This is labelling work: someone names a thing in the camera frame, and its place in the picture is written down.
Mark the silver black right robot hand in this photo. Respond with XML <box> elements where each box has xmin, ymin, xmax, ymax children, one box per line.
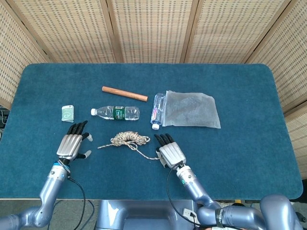
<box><xmin>153</xmin><ymin>134</ymin><xmax>188</xmax><ymax>169</ymax></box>

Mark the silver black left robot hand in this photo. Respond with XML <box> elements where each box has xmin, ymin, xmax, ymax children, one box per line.
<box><xmin>56</xmin><ymin>120</ymin><xmax>93</xmax><ymax>166</ymax></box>

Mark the beige camouflage braided rope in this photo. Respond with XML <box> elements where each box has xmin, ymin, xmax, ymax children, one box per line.
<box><xmin>96</xmin><ymin>130</ymin><xmax>162</xmax><ymax>161</ymax></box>

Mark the green tissue pack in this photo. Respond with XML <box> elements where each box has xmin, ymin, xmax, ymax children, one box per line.
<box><xmin>61</xmin><ymin>104</ymin><xmax>75</xmax><ymax>124</ymax></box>

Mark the small bottle with pink label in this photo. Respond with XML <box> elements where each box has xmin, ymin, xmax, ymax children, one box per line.
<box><xmin>150</xmin><ymin>93</ymin><xmax>166</xmax><ymax>130</ymax></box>

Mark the blue felt table cover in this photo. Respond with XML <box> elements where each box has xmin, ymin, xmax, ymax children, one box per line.
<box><xmin>0</xmin><ymin>63</ymin><xmax>304</xmax><ymax>201</ymax></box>

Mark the clear plastic zip bag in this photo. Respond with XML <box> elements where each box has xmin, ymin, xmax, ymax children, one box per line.
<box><xmin>162</xmin><ymin>90</ymin><xmax>222</xmax><ymax>129</ymax></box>

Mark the clear bottle with green label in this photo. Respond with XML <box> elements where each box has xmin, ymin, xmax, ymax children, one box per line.
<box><xmin>90</xmin><ymin>105</ymin><xmax>141</xmax><ymax>122</ymax></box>

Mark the white power socket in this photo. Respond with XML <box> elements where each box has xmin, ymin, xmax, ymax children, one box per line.
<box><xmin>183</xmin><ymin>207</ymin><xmax>200</xmax><ymax>225</ymax></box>

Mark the blue-grey robot torso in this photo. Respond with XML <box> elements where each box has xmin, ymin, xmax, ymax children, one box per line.
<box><xmin>95</xmin><ymin>200</ymin><xmax>200</xmax><ymax>230</ymax></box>

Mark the black device beside table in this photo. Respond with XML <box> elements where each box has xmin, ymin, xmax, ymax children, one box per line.
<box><xmin>0</xmin><ymin>107</ymin><xmax>10</xmax><ymax>129</ymax></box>

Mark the brown wooden stick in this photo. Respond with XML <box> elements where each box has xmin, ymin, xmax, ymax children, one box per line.
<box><xmin>102</xmin><ymin>86</ymin><xmax>149</xmax><ymax>103</ymax></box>

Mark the woven folding screen panel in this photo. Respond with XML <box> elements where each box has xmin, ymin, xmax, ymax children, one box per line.
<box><xmin>106</xmin><ymin>0</ymin><xmax>199</xmax><ymax>64</ymax></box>
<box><xmin>183</xmin><ymin>0</ymin><xmax>299</xmax><ymax>64</ymax></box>
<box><xmin>284</xmin><ymin>111</ymin><xmax>307</xmax><ymax>179</ymax></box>
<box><xmin>246</xmin><ymin>0</ymin><xmax>307</xmax><ymax>115</ymax></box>
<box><xmin>0</xmin><ymin>0</ymin><xmax>55</xmax><ymax>111</ymax></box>
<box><xmin>6</xmin><ymin>0</ymin><xmax>124</xmax><ymax>64</ymax></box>

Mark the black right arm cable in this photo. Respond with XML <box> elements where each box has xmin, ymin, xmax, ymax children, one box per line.
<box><xmin>166</xmin><ymin>161</ymin><xmax>202</xmax><ymax>227</ymax></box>

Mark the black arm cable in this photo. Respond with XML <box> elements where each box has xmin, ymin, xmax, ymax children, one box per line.
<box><xmin>68</xmin><ymin>176</ymin><xmax>86</xmax><ymax>230</ymax></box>
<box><xmin>166</xmin><ymin>161</ymin><xmax>202</xmax><ymax>227</ymax></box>

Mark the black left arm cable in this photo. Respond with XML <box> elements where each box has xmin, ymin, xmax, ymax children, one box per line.
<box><xmin>68</xmin><ymin>176</ymin><xmax>86</xmax><ymax>230</ymax></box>

